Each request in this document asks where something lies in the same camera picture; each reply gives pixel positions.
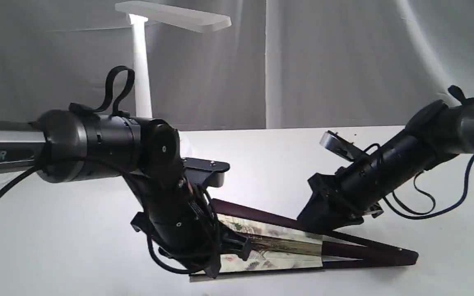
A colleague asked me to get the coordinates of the painted paper folding fan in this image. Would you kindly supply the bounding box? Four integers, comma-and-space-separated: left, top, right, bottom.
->
212, 199, 419, 279

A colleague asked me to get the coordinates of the grey backdrop curtain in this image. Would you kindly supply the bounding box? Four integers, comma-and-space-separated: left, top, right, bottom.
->
0, 0, 474, 131

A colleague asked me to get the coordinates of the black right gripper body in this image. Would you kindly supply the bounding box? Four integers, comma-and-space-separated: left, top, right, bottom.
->
308, 134, 431, 217

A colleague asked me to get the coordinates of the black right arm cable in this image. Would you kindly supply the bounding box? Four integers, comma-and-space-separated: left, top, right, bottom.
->
362, 142, 474, 220

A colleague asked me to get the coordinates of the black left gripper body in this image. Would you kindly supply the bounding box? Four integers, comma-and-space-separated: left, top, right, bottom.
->
130, 173, 221, 264

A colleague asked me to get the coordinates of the white desk lamp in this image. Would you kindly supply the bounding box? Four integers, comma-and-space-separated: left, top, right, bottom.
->
114, 0, 232, 118

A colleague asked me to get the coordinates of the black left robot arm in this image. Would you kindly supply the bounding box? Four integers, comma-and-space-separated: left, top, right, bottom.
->
0, 109, 251, 278

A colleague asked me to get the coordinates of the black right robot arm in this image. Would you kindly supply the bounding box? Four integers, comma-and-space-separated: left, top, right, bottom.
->
297, 86, 474, 231

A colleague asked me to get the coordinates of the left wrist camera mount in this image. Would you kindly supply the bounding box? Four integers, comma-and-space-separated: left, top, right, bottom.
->
183, 157, 231, 188

